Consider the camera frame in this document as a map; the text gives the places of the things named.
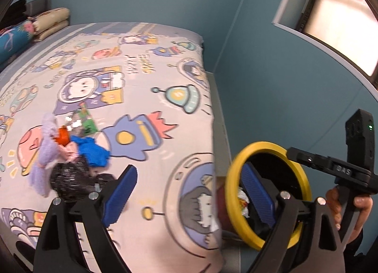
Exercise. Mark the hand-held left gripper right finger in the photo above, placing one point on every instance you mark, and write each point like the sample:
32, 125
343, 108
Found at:
257, 190

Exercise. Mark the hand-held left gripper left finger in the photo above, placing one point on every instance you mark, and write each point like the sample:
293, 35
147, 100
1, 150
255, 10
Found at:
121, 190

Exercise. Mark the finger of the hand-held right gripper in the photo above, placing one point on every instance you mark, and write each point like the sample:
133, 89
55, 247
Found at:
313, 159

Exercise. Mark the yellow-rimmed trash bin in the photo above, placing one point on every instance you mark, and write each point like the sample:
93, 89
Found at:
265, 145

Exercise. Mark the black plastic bag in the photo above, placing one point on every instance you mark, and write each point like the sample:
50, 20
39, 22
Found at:
71, 178

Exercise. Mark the pink cloth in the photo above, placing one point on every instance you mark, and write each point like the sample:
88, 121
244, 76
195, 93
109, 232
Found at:
69, 152

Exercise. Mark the green snack wrapper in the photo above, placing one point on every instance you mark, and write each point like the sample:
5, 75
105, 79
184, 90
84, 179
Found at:
88, 125

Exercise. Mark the person's right forearm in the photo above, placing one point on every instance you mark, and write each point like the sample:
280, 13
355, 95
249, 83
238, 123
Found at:
358, 255

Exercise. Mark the person's right hand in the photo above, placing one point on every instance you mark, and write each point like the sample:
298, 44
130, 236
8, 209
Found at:
364, 208

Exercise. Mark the white crumpled paper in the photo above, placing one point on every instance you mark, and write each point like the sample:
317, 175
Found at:
242, 199

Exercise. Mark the blue crumpled glove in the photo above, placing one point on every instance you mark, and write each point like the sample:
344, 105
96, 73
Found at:
91, 150

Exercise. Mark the orange crumpled ball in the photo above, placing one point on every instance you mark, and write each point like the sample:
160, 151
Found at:
63, 138

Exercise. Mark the grey bed base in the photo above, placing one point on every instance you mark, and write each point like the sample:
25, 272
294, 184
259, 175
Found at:
221, 119

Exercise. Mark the purple crumpled cloth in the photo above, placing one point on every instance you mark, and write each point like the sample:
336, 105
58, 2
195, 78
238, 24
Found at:
47, 155

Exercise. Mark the cartoon printed bed sheet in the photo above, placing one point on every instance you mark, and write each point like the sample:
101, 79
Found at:
133, 99

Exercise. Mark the window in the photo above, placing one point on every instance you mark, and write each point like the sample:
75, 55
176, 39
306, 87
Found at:
339, 10

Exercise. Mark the blue floral pillow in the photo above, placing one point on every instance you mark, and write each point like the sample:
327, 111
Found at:
17, 40

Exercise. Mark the grey headboard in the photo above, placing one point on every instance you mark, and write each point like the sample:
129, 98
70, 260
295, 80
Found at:
38, 3

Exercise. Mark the dark clothing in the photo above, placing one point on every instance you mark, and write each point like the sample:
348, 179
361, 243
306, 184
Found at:
17, 7

